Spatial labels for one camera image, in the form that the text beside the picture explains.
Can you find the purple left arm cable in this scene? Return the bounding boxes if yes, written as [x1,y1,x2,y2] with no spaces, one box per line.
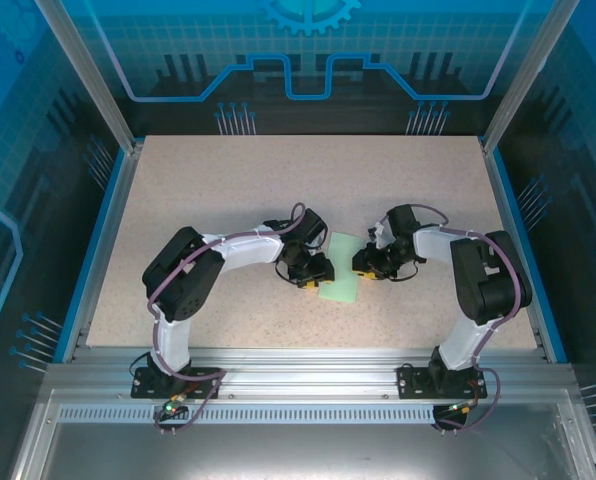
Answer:
[147,201,310,436]

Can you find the slotted grey cable duct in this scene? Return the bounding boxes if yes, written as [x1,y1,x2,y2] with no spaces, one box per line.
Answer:
[57,405,437,426]

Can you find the connector with green light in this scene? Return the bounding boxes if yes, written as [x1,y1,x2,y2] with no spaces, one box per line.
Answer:
[160,396,188,419]
[440,399,482,417]

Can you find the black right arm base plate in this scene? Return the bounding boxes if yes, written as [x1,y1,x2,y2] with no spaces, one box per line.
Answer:
[396,365,485,400]

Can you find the silver sheet metal shelf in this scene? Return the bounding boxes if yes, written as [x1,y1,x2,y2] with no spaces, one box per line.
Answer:
[10,389,596,480]

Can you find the aluminium frame post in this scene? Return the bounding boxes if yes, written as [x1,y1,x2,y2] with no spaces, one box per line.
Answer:
[479,0,583,155]
[33,0,145,154]

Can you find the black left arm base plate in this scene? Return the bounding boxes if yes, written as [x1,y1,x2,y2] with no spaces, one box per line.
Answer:
[130,367,224,401]

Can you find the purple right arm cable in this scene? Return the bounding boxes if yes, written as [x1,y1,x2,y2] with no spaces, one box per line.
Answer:
[410,203,524,435]

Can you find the thin black camera cable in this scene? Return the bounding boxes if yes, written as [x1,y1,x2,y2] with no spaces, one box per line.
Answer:
[273,259,309,287]
[390,259,420,284]

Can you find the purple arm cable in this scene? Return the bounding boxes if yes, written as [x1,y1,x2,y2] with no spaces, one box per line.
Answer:
[410,203,524,435]
[147,201,310,436]

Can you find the aluminium mounting beam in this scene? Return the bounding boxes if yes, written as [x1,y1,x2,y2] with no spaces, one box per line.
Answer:
[45,347,577,404]

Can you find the light green paper sheet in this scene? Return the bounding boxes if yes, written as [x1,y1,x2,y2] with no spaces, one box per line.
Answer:
[317,230,366,304]

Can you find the aluminium side rail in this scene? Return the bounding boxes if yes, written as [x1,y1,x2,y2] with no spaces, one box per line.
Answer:
[477,137,569,364]
[60,142,147,364]

